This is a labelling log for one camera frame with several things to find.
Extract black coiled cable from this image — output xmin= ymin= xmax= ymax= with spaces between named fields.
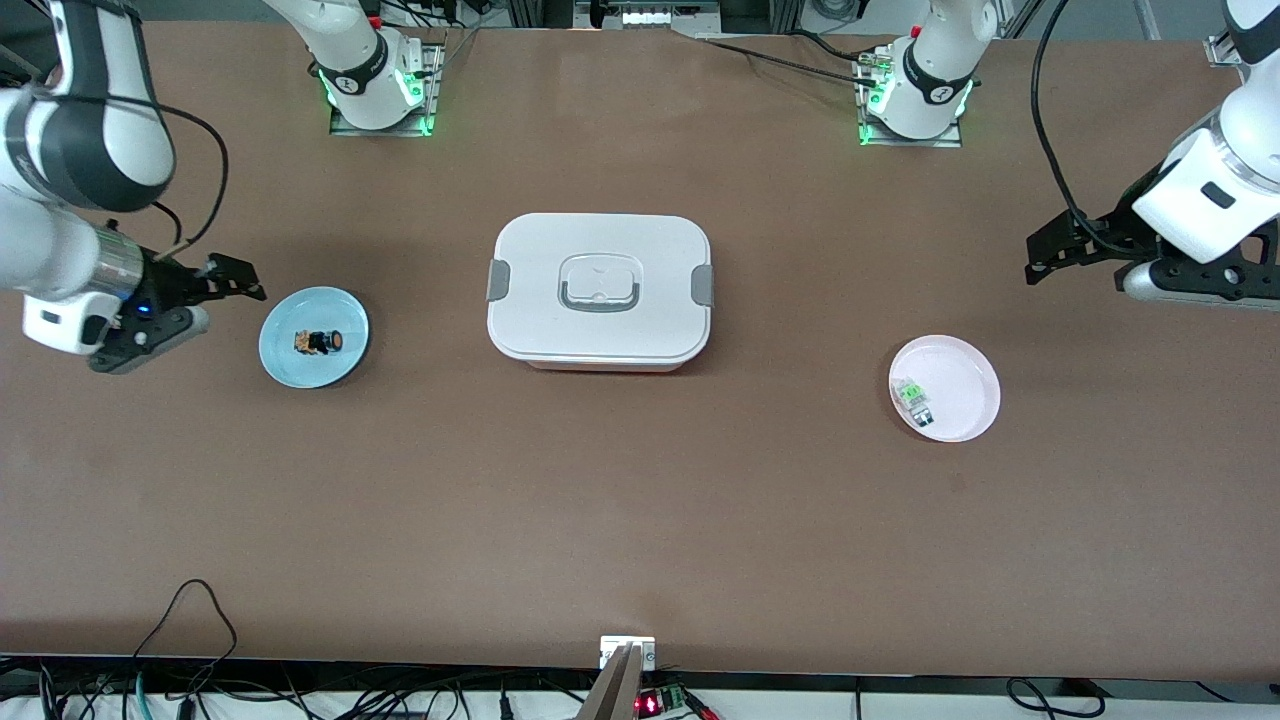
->
xmin=1005 ymin=677 xmax=1106 ymax=719

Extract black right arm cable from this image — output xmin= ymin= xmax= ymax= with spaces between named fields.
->
xmin=105 ymin=95 xmax=231 ymax=263

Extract grey box with lit panel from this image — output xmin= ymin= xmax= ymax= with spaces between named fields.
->
xmin=575 ymin=0 xmax=721 ymax=31

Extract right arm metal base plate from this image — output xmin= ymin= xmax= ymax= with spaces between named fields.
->
xmin=328 ymin=40 xmax=444 ymax=138

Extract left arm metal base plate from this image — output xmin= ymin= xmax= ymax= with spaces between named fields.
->
xmin=857 ymin=45 xmax=964 ymax=149

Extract white lidded lunch box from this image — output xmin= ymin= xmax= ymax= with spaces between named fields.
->
xmin=486 ymin=212 xmax=716 ymax=373

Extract grey camera stand bar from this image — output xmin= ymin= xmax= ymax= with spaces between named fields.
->
xmin=580 ymin=645 xmax=647 ymax=720

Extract circuit board with red light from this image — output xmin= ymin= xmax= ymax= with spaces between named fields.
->
xmin=637 ymin=682 xmax=717 ymax=720

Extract light blue round plate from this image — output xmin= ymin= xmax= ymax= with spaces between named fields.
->
xmin=258 ymin=286 xmax=371 ymax=390

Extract black table cable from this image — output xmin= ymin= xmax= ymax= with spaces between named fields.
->
xmin=695 ymin=30 xmax=886 ymax=89

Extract green push-button switch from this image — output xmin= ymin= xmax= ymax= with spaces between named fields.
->
xmin=897 ymin=378 xmax=936 ymax=429

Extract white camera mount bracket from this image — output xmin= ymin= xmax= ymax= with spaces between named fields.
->
xmin=600 ymin=636 xmax=657 ymax=671

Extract white plate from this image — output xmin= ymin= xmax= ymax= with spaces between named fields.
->
xmin=888 ymin=334 xmax=1002 ymax=443

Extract black looped cable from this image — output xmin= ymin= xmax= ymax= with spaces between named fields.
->
xmin=135 ymin=578 xmax=239 ymax=666

